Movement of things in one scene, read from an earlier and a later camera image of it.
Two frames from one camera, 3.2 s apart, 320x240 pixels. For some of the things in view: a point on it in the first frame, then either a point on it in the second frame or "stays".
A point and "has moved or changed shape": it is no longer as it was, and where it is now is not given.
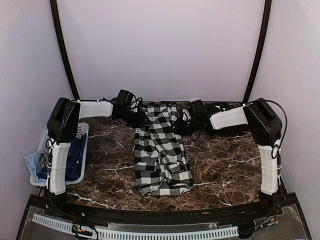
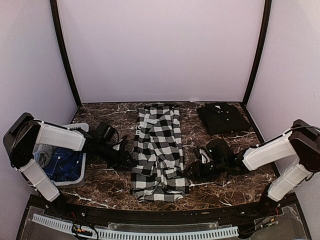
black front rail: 53,206 stays
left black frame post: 54,8 stays
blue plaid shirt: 75,154 stays
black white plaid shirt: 162,164 has moved or changed shape
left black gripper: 140,120 -> 121,160
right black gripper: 178,128 -> 197,171
